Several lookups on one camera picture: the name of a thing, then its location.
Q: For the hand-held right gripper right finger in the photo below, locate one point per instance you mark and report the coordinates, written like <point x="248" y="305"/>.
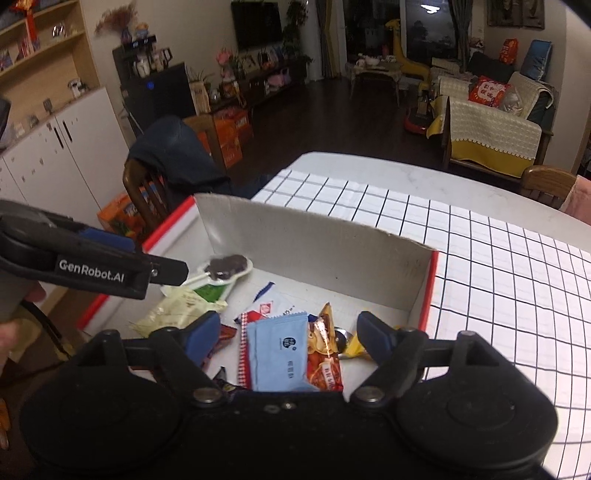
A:
<point x="374" y="333"/>

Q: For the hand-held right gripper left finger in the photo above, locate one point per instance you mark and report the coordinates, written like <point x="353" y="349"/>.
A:
<point x="203" y="332"/>

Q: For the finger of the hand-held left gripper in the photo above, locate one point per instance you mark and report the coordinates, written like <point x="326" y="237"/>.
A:
<point x="168" y="271"/>
<point x="106" y="241"/>

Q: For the brown snack packet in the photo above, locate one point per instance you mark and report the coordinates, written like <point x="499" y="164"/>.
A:
<point x="226" y="334"/>

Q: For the yellow snack packet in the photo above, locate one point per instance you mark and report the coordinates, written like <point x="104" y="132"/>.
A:
<point x="353" y="348"/>

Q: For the cream gold snack packet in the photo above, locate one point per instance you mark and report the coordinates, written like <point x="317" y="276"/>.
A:
<point x="180" y="309"/>

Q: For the green white snack packet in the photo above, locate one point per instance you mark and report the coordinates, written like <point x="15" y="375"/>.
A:
<point x="210" y="293"/>

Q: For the black snack packet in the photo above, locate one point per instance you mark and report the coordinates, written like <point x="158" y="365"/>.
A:
<point x="226" y="383"/>

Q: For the red snack packet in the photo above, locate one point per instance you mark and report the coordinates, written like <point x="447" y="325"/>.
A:
<point x="323" y="364"/>

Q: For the light blue packet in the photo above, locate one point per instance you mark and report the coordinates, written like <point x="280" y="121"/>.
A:
<point x="277" y="350"/>

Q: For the white blue snack packet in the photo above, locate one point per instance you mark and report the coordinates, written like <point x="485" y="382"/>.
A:
<point x="272" y="300"/>

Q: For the red cardboard box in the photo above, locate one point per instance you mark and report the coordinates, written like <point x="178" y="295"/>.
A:
<point x="300" y="249"/>

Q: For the person's left hand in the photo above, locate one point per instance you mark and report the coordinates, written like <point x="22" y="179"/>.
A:
<point x="9" y="341"/>

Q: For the orange printed carton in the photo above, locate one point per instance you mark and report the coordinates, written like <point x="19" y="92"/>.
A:
<point x="233" y="138"/>
<point x="120" y="217"/>

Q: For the wooden dining chair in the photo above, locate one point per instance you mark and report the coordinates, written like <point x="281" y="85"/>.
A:
<point x="545" y="182"/>
<point x="143" y="194"/>

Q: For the white cabinet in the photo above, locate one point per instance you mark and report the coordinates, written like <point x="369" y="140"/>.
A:
<point x="78" y="161"/>

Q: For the dark blue jacket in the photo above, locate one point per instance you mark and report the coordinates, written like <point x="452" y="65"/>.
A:
<point x="180" y="152"/>

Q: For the white checkered tablecloth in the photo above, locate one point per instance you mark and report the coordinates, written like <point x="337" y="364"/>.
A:
<point x="485" y="277"/>

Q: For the black dispenser cabinet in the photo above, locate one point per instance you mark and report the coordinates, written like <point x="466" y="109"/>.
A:
<point x="161" y="97"/>

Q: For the wooden bookshelf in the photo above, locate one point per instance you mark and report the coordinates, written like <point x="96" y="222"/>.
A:
<point x="60" y="55"/>

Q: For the dark tv stand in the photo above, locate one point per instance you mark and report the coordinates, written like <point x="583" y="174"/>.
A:
<point x="263" y="87"/>

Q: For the red toy car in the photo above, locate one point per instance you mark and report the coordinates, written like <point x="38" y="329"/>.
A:
<point x="418" y="122"/>

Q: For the pink flowers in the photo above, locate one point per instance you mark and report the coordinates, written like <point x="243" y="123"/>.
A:
<point x="224" y="60"/>

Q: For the dried flower vase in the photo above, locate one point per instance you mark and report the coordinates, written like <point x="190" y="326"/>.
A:
<point x="117" y="21"/>

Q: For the cream yellow sofa cover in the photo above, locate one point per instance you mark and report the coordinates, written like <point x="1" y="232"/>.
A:
<point x="485" y="134"/>

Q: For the pink cloth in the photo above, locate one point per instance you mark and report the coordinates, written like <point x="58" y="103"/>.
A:
<point x="581" y="198"/>

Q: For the coffee table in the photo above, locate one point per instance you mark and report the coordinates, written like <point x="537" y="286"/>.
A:
<point x="374" y="74"/>

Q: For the red printed cushion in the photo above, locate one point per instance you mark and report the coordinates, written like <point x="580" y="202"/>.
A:
<point x="489" y="91"/>

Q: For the tall green plant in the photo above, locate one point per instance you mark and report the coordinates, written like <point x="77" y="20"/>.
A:
<point x="295" y="32"/>

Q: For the yellow giraffe toy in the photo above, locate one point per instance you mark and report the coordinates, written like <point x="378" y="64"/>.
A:
<point x="411" y="64"/>

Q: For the brown curtain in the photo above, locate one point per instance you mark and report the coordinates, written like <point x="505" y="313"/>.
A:
<point x="328" y="37"/>

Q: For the sofa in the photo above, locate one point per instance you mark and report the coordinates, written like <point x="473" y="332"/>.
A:
<point x="531" y="92"/>

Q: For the grey curtain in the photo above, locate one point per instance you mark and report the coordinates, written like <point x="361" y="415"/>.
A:
<point x="461" y="32"/>

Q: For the blue cushion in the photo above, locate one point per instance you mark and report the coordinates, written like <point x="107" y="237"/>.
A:
<point x="537" y="60"/>

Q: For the wall television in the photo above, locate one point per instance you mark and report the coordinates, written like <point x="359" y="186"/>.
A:
<point x="256" y="23"/>

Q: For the dark wall picture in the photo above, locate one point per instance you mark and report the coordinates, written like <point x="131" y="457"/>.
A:
<point x="503" y="11"/>
<point x="533" y="13"/>

